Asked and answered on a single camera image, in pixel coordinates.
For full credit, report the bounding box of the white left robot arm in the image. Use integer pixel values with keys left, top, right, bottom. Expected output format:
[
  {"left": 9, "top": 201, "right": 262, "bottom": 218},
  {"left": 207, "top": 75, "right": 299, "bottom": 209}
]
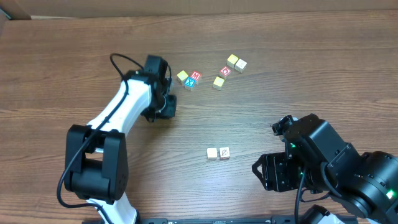
[{"left": 57, "top": 69, "right": 177, "bottom": 223}]

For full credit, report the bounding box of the yellow top wooden block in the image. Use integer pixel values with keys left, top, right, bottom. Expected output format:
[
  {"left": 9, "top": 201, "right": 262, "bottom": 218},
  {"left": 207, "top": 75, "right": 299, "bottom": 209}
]
[{"left": 226, "top": 54, "right": 239, "bottom": 68}]

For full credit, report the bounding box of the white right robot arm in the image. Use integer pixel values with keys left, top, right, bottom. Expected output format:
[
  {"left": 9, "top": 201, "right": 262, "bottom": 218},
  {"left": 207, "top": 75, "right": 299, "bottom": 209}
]
[{"left": 252, "top": 114, "right": 397, "bottom": 223}]

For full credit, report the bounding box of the plain cream wooden block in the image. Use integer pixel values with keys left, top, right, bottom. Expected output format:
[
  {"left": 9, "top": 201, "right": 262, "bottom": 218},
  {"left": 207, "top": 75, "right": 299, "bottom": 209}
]
[{"left": 234, "top": 58, "right": 248, "bottom": 73}]

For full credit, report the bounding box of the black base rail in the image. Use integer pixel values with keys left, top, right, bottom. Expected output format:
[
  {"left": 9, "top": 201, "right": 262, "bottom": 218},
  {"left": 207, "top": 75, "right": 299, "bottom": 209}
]
[{"left": 82, "top": 214, "right": 358, "bottom": 224}]

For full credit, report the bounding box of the yellow S wooden block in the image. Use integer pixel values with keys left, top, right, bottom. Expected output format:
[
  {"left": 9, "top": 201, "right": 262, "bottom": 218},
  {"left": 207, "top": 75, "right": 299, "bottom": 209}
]
[{"left": 206, "top": 147, "right": 218, "bottom": 160}]

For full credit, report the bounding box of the red M wooden block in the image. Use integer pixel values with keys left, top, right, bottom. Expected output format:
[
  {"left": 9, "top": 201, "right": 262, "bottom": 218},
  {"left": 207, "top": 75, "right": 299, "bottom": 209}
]
[{"left": 190, "top": 70, "right": 202, "bottom": 85}]

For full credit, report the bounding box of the red top wooden block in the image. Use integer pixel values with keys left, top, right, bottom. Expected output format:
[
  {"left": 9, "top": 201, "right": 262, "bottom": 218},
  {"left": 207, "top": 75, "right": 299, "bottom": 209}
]
[{"left": 219, "top": 66, "right": 232, "bottom": 80}]

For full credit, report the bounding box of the leaf picture wooden block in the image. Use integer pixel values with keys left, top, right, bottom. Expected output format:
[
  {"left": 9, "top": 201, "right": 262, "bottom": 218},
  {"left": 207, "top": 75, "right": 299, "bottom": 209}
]
[{"left": 219, "top": 147, "right": 230, "bottom": 159}]

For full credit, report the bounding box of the yellow block beside M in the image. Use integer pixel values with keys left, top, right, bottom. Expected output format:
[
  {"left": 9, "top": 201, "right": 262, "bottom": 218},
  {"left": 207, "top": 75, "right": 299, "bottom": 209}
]
[{"left": 177, "top": 70, "right": 189, "bottom": 84}]

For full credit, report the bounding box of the blue X wooden block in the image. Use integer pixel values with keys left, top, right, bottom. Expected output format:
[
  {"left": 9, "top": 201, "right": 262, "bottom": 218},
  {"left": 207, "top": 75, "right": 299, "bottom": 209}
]
[{"left": 183, "top": 77, "right": 196, "bottom": 91}]

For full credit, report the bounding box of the cardboard backdrop panel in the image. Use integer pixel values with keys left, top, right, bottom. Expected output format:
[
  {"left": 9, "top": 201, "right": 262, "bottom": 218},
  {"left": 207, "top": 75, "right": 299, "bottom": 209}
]
[{"left": 1, "top": 0, "right": 397, "bottom": 19}]

